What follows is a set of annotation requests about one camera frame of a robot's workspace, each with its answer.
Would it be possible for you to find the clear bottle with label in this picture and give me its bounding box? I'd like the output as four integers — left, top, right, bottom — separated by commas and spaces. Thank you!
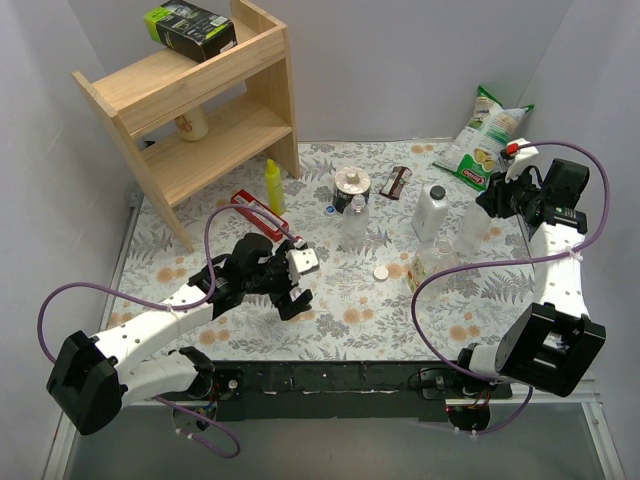
407, 237, 457, 294

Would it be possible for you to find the beige cup on shelf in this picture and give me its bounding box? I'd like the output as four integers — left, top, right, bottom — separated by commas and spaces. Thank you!
174, 106, 209, 142

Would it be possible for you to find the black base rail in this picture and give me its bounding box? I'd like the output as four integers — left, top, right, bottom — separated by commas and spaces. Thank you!
164, 361, 512, 422

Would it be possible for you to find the wooden shelf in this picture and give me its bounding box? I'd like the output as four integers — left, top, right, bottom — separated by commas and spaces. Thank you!
72, 1, 301, 251

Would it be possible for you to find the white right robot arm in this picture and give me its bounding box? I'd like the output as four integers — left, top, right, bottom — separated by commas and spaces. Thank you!
458, 159, 606, 397

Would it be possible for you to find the yellow spray bottle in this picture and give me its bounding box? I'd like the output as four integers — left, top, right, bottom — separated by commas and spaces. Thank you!
265, 158, 286, 215

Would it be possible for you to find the clear plastic bottle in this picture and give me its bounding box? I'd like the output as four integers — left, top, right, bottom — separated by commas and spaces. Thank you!
455, 201, 492, 257
340, 194, 369, 252

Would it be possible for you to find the aluminium frame rail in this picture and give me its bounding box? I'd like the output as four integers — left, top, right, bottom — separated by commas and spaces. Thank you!
444, 362, 601, 405

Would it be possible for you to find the green chips bag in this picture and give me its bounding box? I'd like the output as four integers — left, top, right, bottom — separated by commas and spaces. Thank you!
434, 85, 535, 192

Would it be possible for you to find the red white box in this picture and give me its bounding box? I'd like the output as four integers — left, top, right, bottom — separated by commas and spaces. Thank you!
230, 189, 289, 242

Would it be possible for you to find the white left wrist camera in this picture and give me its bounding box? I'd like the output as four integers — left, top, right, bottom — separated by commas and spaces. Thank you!
286, 248, 320, 278

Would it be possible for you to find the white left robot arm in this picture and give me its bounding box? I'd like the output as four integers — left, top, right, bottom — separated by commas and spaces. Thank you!
46, 233, 320, 435

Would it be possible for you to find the black green box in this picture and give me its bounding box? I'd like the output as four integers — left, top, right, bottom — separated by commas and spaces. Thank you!
143, 1, 238, 63

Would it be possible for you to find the floral table mat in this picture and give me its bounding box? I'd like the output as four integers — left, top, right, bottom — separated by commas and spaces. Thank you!
108, 141, 534, 361

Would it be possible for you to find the white bottle black cap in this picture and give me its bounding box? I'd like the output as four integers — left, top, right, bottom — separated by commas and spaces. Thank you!
411, 185, 450, 242

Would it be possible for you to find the brown snack packet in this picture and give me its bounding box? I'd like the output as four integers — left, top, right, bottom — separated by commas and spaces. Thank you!
379, 166, 413, 200

